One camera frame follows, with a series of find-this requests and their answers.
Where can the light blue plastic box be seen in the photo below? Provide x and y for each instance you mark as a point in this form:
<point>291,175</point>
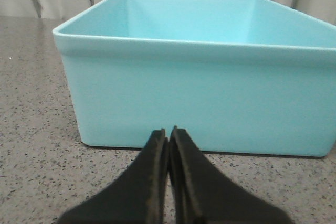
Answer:
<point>241,76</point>

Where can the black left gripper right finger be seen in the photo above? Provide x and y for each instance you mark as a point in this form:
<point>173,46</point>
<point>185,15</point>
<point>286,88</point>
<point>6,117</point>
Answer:
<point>203,194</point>

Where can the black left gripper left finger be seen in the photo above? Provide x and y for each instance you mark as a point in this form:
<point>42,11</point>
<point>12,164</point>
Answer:
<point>136,196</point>

